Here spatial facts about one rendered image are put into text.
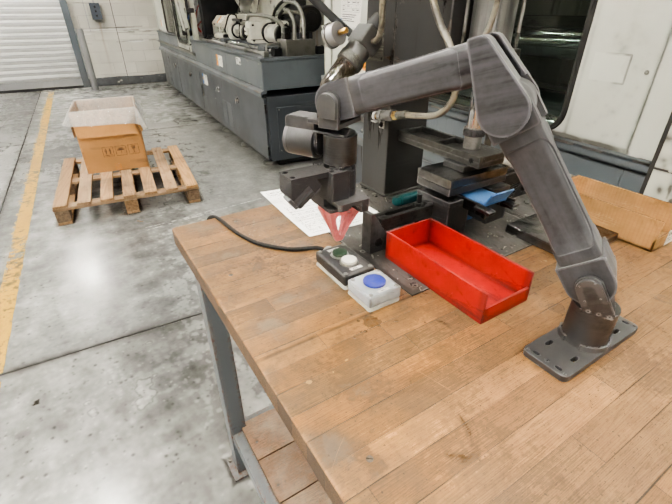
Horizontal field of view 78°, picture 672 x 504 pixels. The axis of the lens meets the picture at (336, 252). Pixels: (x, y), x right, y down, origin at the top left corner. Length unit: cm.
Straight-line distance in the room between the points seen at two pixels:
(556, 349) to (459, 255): 27
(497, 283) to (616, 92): 85
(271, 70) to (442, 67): 337
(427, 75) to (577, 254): 31
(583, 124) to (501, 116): 100
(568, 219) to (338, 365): 37
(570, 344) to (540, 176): 26
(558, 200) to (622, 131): 90
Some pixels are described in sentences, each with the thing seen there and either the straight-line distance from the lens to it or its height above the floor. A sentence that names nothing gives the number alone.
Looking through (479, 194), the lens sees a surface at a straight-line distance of 97.
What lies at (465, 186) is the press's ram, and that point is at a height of 102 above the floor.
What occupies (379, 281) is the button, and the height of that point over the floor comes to 94.
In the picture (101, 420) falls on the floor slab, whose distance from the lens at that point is 190.
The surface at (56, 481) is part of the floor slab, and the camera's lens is 181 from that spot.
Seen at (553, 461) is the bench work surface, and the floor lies 90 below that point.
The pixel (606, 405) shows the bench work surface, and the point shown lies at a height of 90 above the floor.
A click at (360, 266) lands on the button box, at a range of 77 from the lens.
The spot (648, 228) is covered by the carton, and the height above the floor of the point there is 95.
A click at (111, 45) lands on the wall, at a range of 986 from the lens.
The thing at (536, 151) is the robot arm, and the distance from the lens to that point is 60.
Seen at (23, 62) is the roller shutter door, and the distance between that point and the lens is 986.
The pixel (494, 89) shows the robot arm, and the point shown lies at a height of 126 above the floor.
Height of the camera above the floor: 134
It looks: 31 degrees down
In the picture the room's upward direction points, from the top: straight up
